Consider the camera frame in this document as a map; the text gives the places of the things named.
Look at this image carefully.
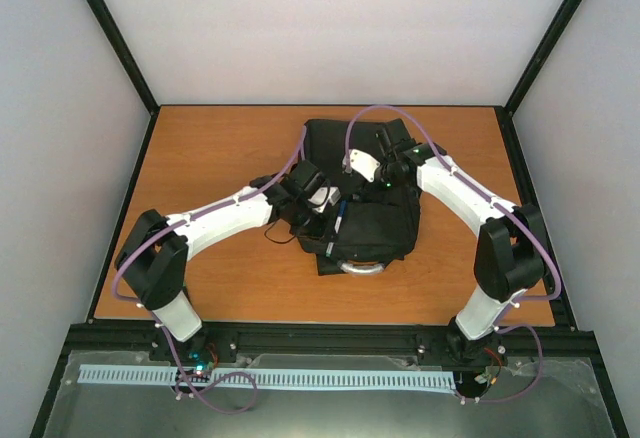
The black frame post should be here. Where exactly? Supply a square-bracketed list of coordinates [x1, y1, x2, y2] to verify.
[85, 0, 160, 115]
[504, 0, 583, 119]

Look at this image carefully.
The blue capped pen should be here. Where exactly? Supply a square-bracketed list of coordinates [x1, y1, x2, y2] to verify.
[324, 200, 347, 258]

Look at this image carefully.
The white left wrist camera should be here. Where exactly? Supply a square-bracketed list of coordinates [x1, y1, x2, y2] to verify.
[309, 186, 341, 214]

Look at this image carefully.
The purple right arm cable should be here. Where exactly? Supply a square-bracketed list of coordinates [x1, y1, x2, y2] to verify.
[342, 104, 564, 405]

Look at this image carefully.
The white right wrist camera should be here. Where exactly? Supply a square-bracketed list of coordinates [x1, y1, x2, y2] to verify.
[343, 149, 381, 183]

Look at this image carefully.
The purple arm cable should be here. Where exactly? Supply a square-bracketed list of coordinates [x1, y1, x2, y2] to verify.
[110, 125, 309, 415]
[342, 104, 564, 405]

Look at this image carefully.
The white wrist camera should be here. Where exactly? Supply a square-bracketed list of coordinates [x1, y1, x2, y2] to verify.
[343, 149, 381, 183]
[309, 186, 341, 214]

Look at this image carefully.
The light blue cable duct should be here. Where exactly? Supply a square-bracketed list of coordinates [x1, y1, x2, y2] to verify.
[77, 364, 456, 393]

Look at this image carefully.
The black frame post left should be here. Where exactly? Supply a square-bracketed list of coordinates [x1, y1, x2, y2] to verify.
[85, 0, 160, 115]

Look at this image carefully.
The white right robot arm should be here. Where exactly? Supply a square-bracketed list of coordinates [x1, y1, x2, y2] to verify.
[342, 138, 548, 344]

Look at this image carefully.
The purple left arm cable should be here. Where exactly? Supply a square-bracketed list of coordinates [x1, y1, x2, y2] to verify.
[110, 125, 309, 415]

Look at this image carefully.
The black student backpack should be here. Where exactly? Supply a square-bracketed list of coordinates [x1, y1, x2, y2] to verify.
[298, 119, 421, 276]

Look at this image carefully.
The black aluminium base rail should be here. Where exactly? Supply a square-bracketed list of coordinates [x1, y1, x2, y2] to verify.
[64, 321, 596, 367]

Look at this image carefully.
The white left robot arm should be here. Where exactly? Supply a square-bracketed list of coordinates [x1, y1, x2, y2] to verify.
[112, 160, 340, 361]

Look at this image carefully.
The black frame post right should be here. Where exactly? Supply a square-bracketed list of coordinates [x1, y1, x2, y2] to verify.
[504, 0, 583, 119]

